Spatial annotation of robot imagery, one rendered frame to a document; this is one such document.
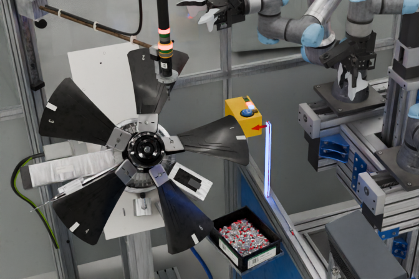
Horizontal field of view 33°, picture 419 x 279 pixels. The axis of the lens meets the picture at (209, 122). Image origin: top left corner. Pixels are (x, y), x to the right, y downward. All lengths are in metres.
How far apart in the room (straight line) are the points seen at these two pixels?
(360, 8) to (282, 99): 1.37
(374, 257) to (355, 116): 1.11
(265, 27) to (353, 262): 0.83
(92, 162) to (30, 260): 1.19
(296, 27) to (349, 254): 0.76
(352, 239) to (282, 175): 1.69
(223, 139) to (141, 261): 0.66
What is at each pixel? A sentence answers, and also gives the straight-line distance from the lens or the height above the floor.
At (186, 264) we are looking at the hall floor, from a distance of 3.64.
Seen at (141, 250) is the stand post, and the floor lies 0.65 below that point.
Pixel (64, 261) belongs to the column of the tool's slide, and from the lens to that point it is 3.39.
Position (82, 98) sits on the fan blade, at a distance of 2.34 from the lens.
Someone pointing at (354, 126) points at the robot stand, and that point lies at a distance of 2.93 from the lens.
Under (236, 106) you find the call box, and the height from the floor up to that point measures 1.07.
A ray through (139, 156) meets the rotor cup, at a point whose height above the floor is 1.21.
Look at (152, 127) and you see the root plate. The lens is 2.38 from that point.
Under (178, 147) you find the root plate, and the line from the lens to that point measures 2.38.
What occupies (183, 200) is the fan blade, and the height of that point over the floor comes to 1.02.
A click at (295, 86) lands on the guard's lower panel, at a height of 0.85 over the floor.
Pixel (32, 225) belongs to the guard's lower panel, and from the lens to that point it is 3.43.
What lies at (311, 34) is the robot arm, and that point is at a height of 1.55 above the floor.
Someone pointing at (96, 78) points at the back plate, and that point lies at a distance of 2.63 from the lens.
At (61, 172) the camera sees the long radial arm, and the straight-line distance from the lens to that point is 2.47.
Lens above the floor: 2.59
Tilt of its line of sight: 34 degrees down
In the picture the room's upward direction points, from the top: 2 degrees counter-clockwise
